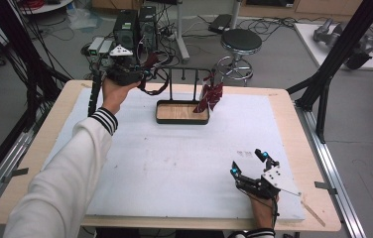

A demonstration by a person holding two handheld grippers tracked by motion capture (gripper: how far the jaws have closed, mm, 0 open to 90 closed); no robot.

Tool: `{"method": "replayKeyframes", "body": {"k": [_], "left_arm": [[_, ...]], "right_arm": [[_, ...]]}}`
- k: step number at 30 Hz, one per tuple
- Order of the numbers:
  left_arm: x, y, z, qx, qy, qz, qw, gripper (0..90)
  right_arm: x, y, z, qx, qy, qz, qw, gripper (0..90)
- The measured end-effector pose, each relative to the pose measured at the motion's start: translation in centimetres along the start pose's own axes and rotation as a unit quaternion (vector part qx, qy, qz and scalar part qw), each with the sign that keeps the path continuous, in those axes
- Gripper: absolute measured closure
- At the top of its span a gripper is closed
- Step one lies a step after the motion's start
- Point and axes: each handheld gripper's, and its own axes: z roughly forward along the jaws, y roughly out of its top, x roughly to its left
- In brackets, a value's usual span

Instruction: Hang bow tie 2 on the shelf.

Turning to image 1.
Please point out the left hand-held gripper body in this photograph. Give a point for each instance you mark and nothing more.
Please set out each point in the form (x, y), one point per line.
(123, 72)

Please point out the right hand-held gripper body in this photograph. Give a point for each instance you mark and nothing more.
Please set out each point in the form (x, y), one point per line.
(262, 186)

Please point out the black hanger rack with wooden tray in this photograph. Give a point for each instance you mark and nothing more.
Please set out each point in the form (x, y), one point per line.
(181, 112)

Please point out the dark red striped bow tie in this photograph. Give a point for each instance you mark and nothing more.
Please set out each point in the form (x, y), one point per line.
(211, 95)

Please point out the person's left hand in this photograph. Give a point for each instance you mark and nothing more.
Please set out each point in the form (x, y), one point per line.
(115, 94)

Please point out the person's right hand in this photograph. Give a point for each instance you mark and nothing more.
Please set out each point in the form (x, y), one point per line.
(263, 211)

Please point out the grey power supply unit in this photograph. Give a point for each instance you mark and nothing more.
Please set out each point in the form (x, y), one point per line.
(95, 46)
(105, 48)

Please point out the black computer tower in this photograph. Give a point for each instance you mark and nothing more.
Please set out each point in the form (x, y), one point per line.
(126, 31)
(148, 26)

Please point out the white table leg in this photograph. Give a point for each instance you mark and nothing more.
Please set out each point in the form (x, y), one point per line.
(182, 36)

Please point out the white foam board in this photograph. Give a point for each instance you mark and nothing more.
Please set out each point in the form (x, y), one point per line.
(181, 165)

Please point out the thin wooden stick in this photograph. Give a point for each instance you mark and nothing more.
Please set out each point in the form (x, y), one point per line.
(313, 214)

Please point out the clear plastic bag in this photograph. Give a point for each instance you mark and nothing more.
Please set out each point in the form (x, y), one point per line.
(82, 18)

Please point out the black flat box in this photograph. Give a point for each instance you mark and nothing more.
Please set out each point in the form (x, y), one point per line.
(220, 23)

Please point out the black round stool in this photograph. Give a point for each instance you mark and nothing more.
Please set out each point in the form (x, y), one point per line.
(240, 41)

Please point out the white platform board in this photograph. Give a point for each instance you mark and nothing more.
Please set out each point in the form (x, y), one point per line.
(310, 43)

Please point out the grey metal bracket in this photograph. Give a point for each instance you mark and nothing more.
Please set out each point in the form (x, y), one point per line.
(325, 187)
(16, 173)

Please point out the black metal frame post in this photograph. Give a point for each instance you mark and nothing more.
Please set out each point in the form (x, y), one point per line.
(336, 59)
(12, 49)

